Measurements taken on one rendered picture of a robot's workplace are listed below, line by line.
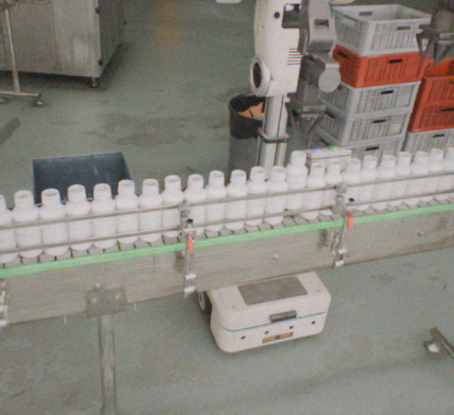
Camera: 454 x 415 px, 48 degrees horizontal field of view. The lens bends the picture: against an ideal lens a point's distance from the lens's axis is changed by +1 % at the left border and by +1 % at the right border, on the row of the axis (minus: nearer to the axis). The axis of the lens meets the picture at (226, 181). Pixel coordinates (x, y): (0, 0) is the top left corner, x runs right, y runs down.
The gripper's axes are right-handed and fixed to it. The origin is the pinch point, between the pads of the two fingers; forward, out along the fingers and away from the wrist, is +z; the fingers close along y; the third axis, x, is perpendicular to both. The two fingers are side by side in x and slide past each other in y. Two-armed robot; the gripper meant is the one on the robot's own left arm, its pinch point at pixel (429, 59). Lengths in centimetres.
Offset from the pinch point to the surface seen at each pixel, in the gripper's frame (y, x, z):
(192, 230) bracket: -26, 80, 31
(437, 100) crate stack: 170, -172, 92
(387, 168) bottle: -16.7, 18.9, 26.1
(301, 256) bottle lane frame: -20, 44, 51
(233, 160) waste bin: 140, 3, 109
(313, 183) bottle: -17, 43, 27
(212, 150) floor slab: 210, -8, 139
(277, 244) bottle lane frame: -20, 53, 45
